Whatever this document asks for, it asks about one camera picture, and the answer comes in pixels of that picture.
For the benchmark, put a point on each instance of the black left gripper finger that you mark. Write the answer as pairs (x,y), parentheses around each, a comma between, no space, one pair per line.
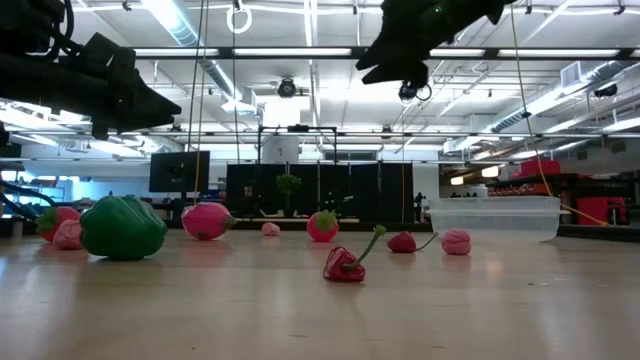
(152,102)
(142,123)

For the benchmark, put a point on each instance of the black partition wall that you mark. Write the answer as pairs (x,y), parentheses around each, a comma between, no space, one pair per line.
(350,192)

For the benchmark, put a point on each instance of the black background monitor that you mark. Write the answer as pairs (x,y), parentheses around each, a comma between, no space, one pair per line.
(180,172)

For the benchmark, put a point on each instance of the small dark red fruit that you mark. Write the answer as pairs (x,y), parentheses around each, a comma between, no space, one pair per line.
(401,242)

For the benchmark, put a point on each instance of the red tool cabinet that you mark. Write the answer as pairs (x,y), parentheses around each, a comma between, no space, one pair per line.
(597,210)

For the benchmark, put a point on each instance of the pink dragon fruit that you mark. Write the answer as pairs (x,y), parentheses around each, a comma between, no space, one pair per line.
(206,221)

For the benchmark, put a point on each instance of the clear plastic tupperware container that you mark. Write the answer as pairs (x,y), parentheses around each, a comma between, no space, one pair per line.
(495,217)

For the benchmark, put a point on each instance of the small pink raspberry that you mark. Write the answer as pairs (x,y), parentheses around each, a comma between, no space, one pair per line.
(270,229)

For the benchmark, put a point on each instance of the red chili with green stem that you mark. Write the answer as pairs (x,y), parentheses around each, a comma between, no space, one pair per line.
(342,265)

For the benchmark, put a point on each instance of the small background tree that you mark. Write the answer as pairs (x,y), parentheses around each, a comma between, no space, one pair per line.
(288,184)

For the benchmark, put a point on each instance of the red storage box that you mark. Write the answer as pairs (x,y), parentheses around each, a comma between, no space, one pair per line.
(540,167)

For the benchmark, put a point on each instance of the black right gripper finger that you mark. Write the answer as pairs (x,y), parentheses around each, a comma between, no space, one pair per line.
(387,59)
(405,74)

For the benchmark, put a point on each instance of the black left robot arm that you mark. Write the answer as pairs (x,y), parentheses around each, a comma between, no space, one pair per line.
(35,87)

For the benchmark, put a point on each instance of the green bell pepper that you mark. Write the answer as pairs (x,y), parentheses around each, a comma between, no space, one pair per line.
(122,227)

